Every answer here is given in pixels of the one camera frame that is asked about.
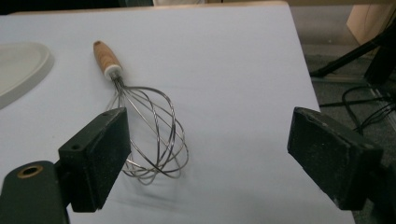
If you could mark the beige cardboard board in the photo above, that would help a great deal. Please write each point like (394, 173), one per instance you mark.
(370, 21)

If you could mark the white plate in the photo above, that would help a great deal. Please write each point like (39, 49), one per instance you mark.
(18, 70)

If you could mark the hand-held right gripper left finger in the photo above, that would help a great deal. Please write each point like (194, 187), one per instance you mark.
(93, 161)

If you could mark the black metal stand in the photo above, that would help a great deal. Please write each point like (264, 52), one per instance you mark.
(367, 53)

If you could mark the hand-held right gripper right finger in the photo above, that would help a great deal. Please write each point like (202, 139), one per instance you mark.
(330, 152)

